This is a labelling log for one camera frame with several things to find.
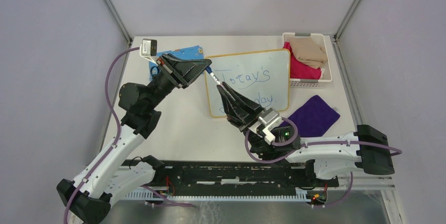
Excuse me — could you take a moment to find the blue cartoon cloth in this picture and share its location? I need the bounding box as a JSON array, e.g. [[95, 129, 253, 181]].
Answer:
[[148, 45, 204, 81]]

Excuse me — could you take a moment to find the purple cloth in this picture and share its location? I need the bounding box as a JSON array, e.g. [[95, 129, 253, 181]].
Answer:
[[288, 95, 340, 137]]

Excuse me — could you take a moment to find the red cloth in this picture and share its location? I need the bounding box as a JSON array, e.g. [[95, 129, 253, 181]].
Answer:
[[283, 42, 322, 79]]

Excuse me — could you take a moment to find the beige cloth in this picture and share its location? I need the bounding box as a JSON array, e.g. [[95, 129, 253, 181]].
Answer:
[[288, 37, 328, 69]]

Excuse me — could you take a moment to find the yellow framed whiteboard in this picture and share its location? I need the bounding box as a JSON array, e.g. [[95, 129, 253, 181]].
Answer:
[[208, 49, 290, 111]]

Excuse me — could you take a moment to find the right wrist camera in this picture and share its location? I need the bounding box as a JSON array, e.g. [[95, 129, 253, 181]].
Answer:
[[256, 108, 283, 145]]

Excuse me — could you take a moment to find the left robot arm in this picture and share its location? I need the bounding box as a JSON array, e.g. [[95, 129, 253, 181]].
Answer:
[[56, 54, 212, 223]]

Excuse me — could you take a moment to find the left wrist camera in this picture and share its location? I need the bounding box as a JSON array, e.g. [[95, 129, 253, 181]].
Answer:
[[139, 38, 158, 57]]

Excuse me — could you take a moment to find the white whiteboard marker pen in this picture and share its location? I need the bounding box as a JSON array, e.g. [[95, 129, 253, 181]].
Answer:
[[210, 72, 224, 87]]

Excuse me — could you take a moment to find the white slotted cable duct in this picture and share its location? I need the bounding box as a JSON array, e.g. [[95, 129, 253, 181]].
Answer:
[[123, 188, 317, 203]]

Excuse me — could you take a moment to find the blue marker cap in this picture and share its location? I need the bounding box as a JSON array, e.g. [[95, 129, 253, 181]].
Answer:
[[206, 66, 212, 75]]

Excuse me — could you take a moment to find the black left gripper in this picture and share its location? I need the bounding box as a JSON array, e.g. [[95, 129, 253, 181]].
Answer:
[[146, 53, 212, 109]]

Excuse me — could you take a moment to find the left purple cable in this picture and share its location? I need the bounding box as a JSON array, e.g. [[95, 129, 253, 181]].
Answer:
[[63, 46, 196, 224]]

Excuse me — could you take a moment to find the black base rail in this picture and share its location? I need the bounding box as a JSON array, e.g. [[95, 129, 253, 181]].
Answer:
[[118, 160, 340, 197]]

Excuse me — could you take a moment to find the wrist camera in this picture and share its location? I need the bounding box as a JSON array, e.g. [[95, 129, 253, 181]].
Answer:
[[139, 38, 158, 57], [256, 108, 283, 145]]

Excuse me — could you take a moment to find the white plastic basket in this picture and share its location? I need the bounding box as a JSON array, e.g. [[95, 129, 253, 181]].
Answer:
[[282, 33, 332, 88]]

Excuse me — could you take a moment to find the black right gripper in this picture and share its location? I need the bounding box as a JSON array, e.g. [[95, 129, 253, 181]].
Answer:
[[218, 82, 273, 156]]

